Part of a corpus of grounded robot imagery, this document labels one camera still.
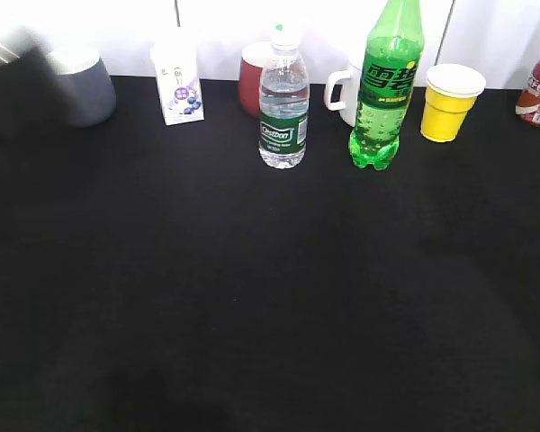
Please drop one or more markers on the black mug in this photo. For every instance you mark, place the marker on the black mug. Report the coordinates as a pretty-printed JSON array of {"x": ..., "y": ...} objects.
[{"x": 31, "y": 98}]

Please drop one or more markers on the green sprite bottle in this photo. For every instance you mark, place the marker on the green sprite bottle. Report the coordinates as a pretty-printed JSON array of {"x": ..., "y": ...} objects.
[{"x": 391, "y": 60}]

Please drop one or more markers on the yellow paper cup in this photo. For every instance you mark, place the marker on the yellow paper cup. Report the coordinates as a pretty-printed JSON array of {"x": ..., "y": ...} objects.
[{"x": 452, "y": 90}]

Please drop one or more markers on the clear water bottle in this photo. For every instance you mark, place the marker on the clear water bottle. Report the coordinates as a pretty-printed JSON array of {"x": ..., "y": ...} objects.
[{"x": 284, "y": 101}]

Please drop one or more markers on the red mug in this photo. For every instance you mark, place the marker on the red mug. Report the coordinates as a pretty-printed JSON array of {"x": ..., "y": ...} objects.
[{"x": 253, "y": 59}]

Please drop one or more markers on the white mug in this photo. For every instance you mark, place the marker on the white mug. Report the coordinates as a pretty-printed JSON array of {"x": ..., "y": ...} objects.
[{"x": 349, "y": 79}]

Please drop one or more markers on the blueberry milk carton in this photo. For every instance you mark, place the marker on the blueberry milk carton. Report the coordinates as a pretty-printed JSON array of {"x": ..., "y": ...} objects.
[{"x": 178, "y": 84}]

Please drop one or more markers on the grey mug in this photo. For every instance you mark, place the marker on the grey mug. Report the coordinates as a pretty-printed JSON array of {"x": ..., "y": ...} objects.
[{"x": 86, "y": 85}]

